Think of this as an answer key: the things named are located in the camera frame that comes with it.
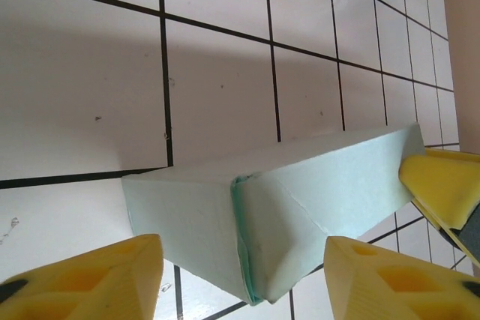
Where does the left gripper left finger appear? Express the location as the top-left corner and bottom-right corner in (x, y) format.
(0, 232), (164, 320)

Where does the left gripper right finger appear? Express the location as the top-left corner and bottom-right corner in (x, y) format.
(323, 235), (480, 320)

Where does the light blue cloth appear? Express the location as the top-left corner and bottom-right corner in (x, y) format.
(120, 121), (428, 306)

